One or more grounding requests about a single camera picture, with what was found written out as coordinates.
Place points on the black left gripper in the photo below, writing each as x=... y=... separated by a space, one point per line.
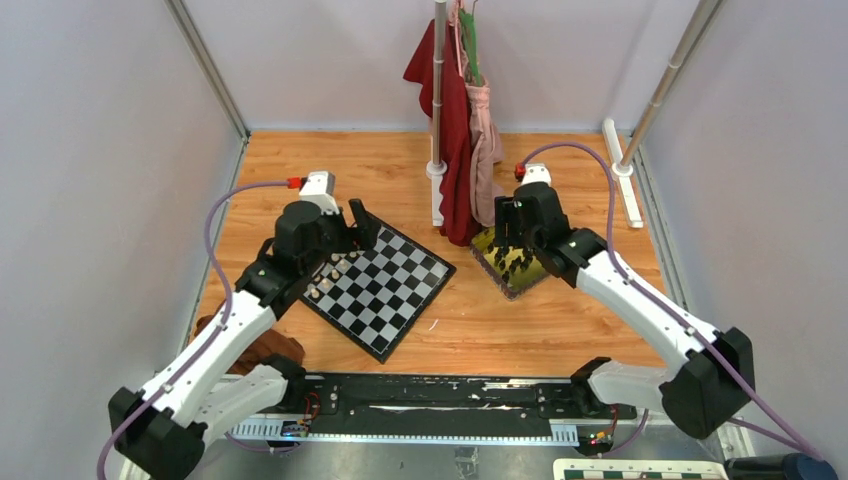
x=365 y=236

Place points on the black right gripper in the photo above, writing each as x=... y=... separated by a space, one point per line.
x=506 y=212

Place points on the yellow metal tin tray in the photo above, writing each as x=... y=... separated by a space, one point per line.
x=521 y=283

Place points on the black white chessboard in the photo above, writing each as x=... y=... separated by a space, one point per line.
x=398 y=279

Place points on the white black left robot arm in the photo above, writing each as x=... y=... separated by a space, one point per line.
x=165 y=426

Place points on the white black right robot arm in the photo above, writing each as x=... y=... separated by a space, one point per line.
x=708 y=373

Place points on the cream chess pieces row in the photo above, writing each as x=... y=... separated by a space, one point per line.
x=339 y=271

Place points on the black chess pieces in tin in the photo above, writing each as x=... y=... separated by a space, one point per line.
x=508 y=262

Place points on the pink hanging garment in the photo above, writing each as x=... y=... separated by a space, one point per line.
x=486 y=143

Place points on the dark red hanging shirt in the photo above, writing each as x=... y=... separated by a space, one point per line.
x=459 y=225

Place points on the white centre rack foot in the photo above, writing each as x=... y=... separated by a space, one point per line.
x=436 y=192

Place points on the white rack foot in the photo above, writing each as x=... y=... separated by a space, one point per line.
x=436 y=192
x=622 y=174

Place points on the white right rack foot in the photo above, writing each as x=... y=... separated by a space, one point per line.
x=622 y=174

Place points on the brown crumpled cloth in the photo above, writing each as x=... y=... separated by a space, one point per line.
x=269 y=343

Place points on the green clothes hanger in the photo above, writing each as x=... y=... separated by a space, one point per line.
x=469 y=39

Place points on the silver centre rack pole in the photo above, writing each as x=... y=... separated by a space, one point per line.
x=440 y=17

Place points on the silver rack pole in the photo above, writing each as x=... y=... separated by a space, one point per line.
x=440 y=17
x=699 y=22

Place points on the green white chessboard box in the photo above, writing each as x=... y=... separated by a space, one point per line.
x=572 y=468

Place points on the silver right rack pole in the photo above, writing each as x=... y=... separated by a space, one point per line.
x=699 y=22

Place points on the dark blue cylinder object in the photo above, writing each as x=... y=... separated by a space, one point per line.
x=792 y=466

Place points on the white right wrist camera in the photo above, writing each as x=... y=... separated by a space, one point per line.
x=535 y=173

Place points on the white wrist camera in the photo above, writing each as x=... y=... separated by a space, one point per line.
x=535 y=173
x=318 y=189

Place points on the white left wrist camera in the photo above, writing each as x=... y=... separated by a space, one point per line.
x=318 y=189

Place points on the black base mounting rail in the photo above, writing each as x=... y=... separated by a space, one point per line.
x=446 y=408

